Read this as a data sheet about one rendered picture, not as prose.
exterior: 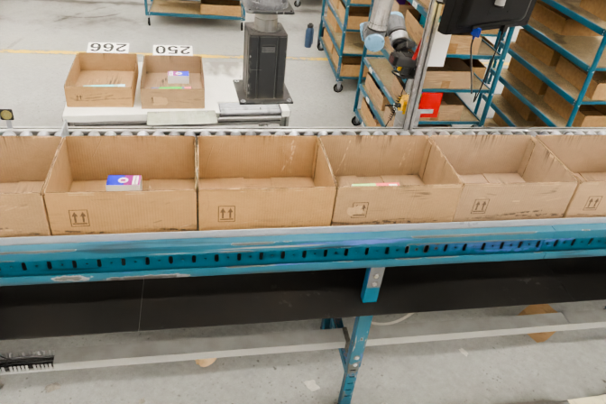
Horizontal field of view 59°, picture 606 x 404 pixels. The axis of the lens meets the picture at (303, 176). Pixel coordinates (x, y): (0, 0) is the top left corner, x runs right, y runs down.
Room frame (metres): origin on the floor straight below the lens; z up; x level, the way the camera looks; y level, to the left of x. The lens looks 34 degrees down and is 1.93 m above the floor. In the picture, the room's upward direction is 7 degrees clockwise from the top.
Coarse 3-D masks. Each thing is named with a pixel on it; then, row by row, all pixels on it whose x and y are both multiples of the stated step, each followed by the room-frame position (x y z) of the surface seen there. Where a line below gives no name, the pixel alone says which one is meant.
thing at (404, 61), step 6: (390, 54) 2.28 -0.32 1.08; (396, 54) 2.27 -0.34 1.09; (402, 54) 2.27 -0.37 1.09; (408, 54) 2.28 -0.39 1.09; (390, 60) 2.26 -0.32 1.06; (396, 60) 2.24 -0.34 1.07; (402, 60) 2.24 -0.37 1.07; (408, 60) 2.25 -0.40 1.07; (414, 60) 2.26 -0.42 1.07; (402, 66) 2.25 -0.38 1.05; (408, 66) 2.25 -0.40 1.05; (414, 66) 2.26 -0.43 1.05; (402, 72) 2.26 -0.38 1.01; (408, 72) 2.27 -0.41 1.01
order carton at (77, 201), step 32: (64, 160) 1.32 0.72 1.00; (96, 160) 1.39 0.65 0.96; (128, 160) 1.41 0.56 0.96; (160, 160) 1.43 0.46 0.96; (192, 160) 1.45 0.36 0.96; (64, 192) 1.10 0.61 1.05; (96, 192) 1.12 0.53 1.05; (128, 192) 1.14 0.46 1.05; (160, 192) 1.16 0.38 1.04; (192, 192) 1.18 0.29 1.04; (64, 224) 1.10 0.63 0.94; (96, 224) 1.12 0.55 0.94; (128, 224) 1.13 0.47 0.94; (160, 224) 1.15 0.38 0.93; (192, 224) 1.18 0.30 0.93
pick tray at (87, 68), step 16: (80, 64) 2.44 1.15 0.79; (96, 64) 2.46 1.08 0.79; (112, 64) 2.47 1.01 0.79; (128, 64) 2.49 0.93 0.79; (80, 80) 2.32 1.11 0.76; (96, 80) 2.34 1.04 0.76; (112, 80) 2.36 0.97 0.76; (128, 80) 2.38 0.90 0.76; (80, 96) 2.08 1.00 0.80; (96, 96) 2.10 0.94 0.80; (112, 96) 2.12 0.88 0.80; (128, 96) 2.13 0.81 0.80
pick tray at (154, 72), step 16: (144, 64) 2.46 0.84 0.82; (160, 64) 2.52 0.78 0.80; (176, 64) 2.54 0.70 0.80; (192, 64) 2.56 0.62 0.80; (144, 80) 2.38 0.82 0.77; (160, 80) 2.42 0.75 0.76; (192, 80) 2.46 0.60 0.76; (144, 96) 2.14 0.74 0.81; (160, 96) 2.15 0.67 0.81; (176, 96) 2.17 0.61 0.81; (192, 96) 2.19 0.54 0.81
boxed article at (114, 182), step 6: (108, 180) 1.33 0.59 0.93; (114, 180) 1.33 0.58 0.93; (120, 180) 1.34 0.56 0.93; (126, 180) 1.34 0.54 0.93; (132, 180) 1.34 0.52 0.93; (138, 180) 1.35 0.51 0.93; (108, 186) 1.31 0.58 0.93; (114, 186) 1.31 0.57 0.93; (120, 186) 1.31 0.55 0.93; (126, 186) 1.32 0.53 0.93; (132, 186) 1.32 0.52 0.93; (138, 186) 1.33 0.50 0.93
